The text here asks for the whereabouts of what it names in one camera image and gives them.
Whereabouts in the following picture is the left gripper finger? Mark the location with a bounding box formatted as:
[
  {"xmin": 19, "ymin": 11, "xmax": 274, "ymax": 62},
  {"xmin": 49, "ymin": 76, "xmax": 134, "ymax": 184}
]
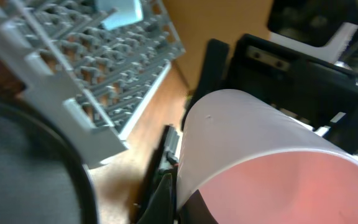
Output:
[{"xmin": 137, "ymin": 174, "xmax": 173, "ymax": 224}]

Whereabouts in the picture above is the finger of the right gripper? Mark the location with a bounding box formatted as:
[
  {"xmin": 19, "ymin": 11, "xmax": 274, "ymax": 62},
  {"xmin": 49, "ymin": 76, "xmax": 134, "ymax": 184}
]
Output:
[
  {"xmin": 181, "ymin": 39, "xmax": 229, "ymax": 131},
  {"xmin": 131, "ymin": 125, "xmax": 179, "ymax": 223}
]

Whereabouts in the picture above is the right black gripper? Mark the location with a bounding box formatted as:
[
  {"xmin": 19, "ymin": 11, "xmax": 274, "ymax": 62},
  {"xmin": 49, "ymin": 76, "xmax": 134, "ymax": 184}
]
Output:
[{"xmin": 226, "ymin": 34, "xmax": 358, "ymax": 154}]

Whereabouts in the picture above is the pink plastic cup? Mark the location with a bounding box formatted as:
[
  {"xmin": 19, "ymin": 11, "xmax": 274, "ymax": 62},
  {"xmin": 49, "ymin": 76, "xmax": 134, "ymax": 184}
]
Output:
[{"xmin": 177, "ymin": 90, "xmax": 358, "ymax": 223}]

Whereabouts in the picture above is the light blue plastic cup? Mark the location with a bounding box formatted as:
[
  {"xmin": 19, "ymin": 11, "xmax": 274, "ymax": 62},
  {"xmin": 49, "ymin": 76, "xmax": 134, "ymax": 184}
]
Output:
[{"xmin": 95, "ymin": 0, "xmax": 144, "ymax": 30}]

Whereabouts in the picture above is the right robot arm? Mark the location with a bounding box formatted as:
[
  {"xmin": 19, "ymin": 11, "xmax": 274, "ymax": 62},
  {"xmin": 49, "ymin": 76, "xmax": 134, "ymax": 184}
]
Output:
[{"xmin": 137, "ymin": 1, "xmax": 358, "ymax": 223}]

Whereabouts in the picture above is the grey dishwasher rack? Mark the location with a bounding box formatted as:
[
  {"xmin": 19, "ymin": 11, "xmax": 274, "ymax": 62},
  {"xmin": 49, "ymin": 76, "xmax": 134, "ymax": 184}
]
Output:
[{"xmin": 0, "ymin": 0, "xmax": 185, "ymax": 169}]

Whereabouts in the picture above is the round black serving tray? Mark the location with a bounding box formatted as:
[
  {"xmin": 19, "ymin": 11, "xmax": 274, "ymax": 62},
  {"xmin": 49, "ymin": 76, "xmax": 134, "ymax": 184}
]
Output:
[{"xmin": 0, "ymin": 98, "xmax": 99, "ymax": 224}]

